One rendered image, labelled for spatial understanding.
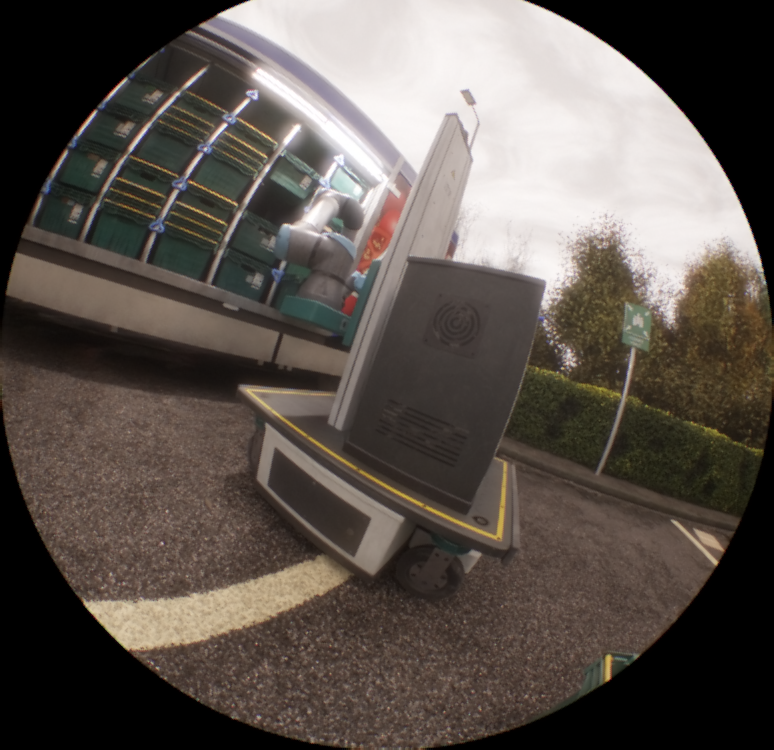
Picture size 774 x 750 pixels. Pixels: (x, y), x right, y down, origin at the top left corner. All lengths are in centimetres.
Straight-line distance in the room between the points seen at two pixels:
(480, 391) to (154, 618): 81
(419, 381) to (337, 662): 64
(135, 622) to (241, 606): 24
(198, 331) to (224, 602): 128
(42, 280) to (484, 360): 186
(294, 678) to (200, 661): 17
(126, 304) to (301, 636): 147
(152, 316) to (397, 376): 128
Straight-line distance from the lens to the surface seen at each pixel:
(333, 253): 77
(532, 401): 342
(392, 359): 57
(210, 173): 179
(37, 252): 173
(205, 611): 63
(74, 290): 158
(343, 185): 225
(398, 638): 69
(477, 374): 51
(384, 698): 62
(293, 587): 69
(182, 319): 149
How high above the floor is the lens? 58
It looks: 1 degrees down
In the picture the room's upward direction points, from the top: 19 degrees clockwise
